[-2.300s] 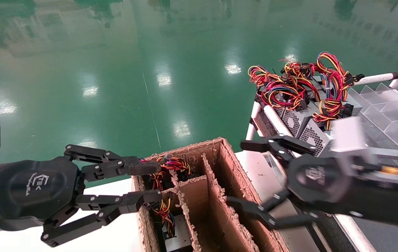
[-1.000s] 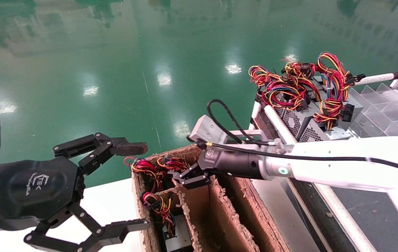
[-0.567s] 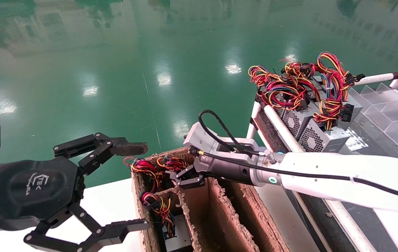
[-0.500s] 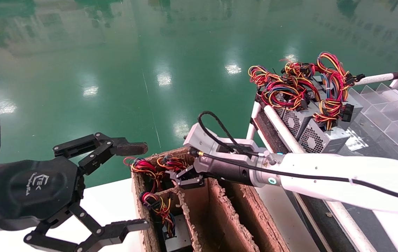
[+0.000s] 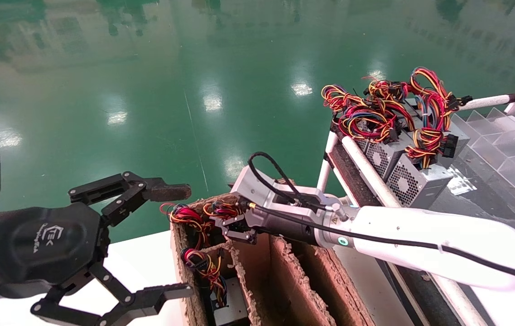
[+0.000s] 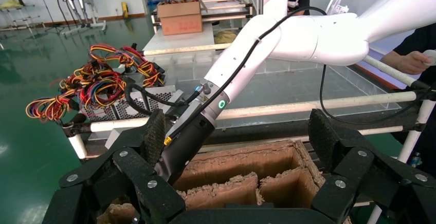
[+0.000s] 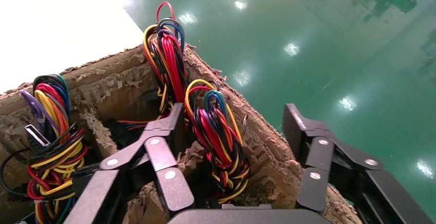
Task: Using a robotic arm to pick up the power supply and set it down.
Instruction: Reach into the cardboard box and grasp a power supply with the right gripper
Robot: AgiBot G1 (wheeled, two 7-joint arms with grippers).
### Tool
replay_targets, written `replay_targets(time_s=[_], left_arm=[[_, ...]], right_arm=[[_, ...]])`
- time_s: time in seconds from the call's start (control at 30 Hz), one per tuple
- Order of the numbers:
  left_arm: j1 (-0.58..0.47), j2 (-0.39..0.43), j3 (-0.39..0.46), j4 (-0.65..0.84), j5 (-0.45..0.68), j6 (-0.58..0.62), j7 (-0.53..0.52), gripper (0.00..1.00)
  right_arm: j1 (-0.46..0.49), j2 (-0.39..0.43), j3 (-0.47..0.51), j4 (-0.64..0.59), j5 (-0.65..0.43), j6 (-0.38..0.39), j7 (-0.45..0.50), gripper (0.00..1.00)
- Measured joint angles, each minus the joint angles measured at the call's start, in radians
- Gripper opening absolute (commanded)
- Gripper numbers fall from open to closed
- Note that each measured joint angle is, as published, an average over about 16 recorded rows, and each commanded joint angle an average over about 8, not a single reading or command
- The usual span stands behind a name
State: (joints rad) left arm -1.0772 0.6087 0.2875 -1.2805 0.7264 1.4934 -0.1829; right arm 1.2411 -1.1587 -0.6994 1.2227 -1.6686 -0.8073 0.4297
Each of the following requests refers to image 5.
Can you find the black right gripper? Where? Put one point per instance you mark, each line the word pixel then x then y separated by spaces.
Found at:
pixel 293 226

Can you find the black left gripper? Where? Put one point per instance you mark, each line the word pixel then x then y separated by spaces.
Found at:
pixel 49 246

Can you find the brown cardboard divider box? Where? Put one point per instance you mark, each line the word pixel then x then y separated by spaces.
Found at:
pixel 284 280

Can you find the clear acrylic divider tray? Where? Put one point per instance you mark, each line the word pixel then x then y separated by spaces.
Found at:
pixel 506 145

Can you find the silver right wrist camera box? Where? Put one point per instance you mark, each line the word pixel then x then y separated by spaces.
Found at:
pixel 257 185

